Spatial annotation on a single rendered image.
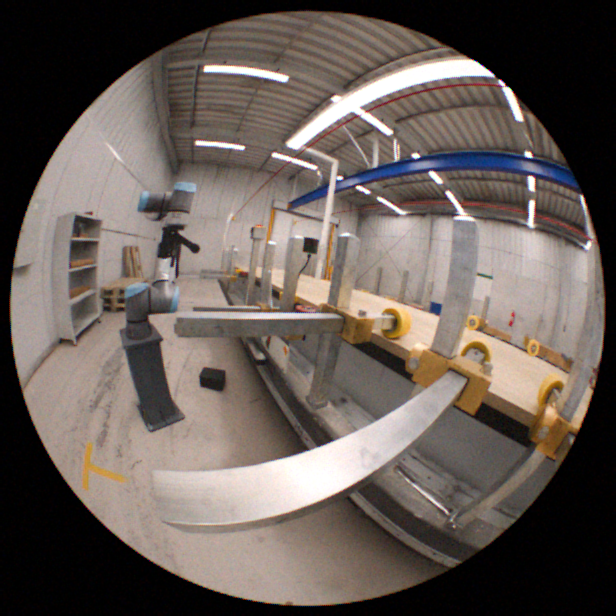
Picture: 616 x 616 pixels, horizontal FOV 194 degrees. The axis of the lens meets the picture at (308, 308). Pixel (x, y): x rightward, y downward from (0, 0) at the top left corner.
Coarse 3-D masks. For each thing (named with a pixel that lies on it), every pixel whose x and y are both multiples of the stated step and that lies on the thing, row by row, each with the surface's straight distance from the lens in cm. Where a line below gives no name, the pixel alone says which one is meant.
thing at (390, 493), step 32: (224, 288) 210; (288, 384) 60; (320, 416) 51; (384, 480) 43; (416, 480) 46; (384, 512) 47; (416, 512) 43; (448, 512) 47; (448, 544) 49; (480, 544) 52
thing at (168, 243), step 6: (162, 228) 75; (168, 228) 74; (174, 228) 73; (180, 228) 73; (162, 234) 77; (168, 234) 75; (174, 234) 74; (162, 240) 77; (168, 240) 75; (174, 240) 74; (162, 246) 73; (168, 246) 72; (174, 246) 72; (180, 246) 76; (162, 252) 73; (168, 252) 73; (180, 252) 78; (162, 258) 73
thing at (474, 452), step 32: (256, 288) 174; (352, 352) 69; (384, 352) 61; (352, 384) 72; (384, 384) 62; (288, 416) 130; (384, 416) 66; (448, 416) 55; (480, 416) 53; (416, 448) 64; (448, 448) 60; (480, 448) 58; (512, 448) 58; (480, 480) 65; (544, 480) 72; (416, 544) 107
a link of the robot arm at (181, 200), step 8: (176, 184) 77; (184, 184) 75; (192, 184) 76; (176, 192) 75; (184, 192) 74; (192, 192) 76; (176, 200) 74; (184, 200) 74; (192, 200) 77; (168, 208) 77; (176, 208) 73; (184, 208) 73
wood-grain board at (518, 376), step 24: (312, 288) 124; (384, 336) 53; (408, 336) 60; (432, 336) 70; (480, 336) 108; (504, 360) 77; (528, 360) 103; (504, 384) 53; (528, 384) 65; (504, 408) 46; (528, 408) 48
